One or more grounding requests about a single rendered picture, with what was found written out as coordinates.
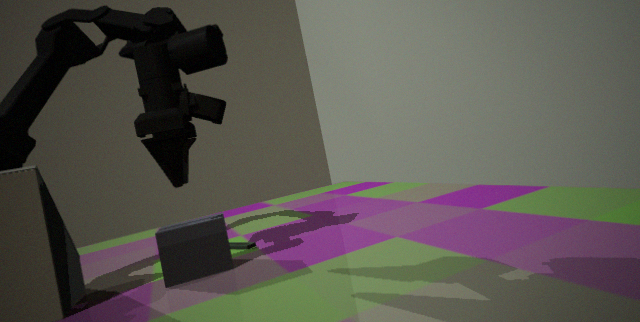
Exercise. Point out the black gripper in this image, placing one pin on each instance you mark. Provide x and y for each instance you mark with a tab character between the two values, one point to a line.
170	127

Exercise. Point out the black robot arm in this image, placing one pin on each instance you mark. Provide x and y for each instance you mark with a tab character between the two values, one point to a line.
156	41

